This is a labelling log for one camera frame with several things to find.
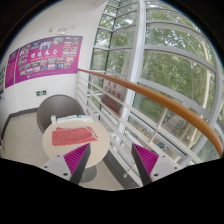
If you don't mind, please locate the large magenta wall poster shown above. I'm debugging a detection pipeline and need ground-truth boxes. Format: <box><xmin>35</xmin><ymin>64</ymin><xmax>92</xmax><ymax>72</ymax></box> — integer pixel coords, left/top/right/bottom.
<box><xmin>15</xmin><ymin>36</ymin><xmax>83</xmax><ymax>83</ymax></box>

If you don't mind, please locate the narrow magenta wall poster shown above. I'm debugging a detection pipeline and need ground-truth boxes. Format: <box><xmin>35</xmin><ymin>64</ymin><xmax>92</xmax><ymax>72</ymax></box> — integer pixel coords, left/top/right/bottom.
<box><xmin>5</xmin><ymin>50</ymin><xmax>19</xmax><ymax>88</ymax></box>

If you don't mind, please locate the pink folded towel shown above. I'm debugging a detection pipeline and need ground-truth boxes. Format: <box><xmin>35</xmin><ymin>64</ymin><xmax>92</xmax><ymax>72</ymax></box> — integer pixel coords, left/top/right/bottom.
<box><xmin>52</xmin><ymin>126</ymin><xmax>99</xmax><ymax>146</ymax></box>

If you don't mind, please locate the red text window sign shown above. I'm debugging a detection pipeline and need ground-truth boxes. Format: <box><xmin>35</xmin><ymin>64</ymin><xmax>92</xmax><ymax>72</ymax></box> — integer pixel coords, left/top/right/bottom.
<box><xmin>101</xmin><ymin>80</ymin><xmax>126</xmax><ymax>115</ymax></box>

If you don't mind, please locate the white window frame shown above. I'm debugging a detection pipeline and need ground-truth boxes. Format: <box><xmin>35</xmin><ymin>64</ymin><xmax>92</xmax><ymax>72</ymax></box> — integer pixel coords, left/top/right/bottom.
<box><xmin>90</xmin><ymin>0</ymin><xmax>224</xmax><ymax>162</ymax></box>

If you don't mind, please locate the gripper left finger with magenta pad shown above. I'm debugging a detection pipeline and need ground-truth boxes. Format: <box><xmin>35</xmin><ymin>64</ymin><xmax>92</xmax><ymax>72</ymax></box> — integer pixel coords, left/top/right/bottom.
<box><xmin>42</xmin><ymin>144</ymin><xmax>91</xmax><ymax>184</ymax></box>

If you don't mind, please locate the white metal railing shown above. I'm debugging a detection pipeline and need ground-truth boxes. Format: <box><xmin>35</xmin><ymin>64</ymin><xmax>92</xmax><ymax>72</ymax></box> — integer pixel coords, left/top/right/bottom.
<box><xmin>75</xmin><ymin>70</ymin><xmax>223</xmax><ymax>178</ymax></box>

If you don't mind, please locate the green exit sign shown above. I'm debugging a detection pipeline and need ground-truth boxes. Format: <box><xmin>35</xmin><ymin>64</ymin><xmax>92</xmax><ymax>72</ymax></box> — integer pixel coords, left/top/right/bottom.
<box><xmin>36</xmin><ymin>90</ymin><xmax>47</xmax><ymax>96</ymax></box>

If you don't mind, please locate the orange wooden handrail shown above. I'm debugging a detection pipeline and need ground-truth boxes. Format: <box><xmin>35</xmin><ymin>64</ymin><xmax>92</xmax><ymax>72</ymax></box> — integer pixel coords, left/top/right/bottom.
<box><xmin>78</xmin><ymin>69</ymin><xmax>223</xmax><ymax>157</ymax></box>

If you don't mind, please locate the grey round-back chair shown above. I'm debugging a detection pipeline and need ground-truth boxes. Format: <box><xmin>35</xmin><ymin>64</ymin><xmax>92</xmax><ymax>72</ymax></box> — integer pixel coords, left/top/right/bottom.
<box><xmin>37</xmin><ymin>94</ymin><xmax>84</xmax><ymax>133</ymax></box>

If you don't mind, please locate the round beige table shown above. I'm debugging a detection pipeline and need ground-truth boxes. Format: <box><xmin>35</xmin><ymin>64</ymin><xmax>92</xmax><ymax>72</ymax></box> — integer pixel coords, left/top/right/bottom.
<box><xmin>42</xmin><ymin>118</ymin><xmax>110</xmax><ymax>183</ymax></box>

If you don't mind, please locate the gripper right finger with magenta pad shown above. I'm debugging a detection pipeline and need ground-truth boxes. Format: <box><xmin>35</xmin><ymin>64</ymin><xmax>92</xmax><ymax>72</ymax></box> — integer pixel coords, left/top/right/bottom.
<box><xmin>131</xmin><ymin>144</ymin><xmax>181</xmax><ymax>185</ymax></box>

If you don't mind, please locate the white box on table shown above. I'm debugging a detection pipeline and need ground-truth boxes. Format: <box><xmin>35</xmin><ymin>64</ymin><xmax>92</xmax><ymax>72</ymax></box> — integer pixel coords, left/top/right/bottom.
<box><xmin>51</xmin><ymin>114</ymin><xmax>93</xmax><ymax>124</ymax></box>

